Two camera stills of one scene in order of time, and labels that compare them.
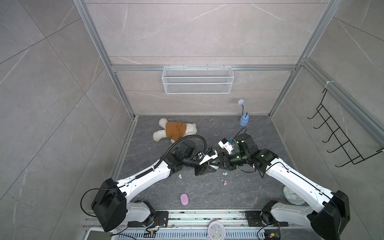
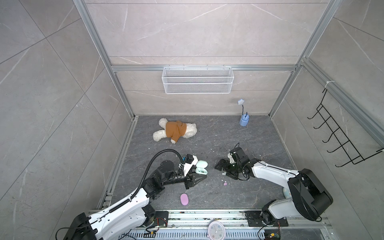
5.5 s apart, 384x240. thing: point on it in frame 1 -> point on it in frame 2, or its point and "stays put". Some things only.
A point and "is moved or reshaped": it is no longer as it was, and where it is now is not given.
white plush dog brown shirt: [174, 130] stays put
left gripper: [204, 169] -> [191, 178]
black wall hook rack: [345, 145] stays put
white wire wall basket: [197, 80] stays put
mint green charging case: [213, 163] is moved or reshaped
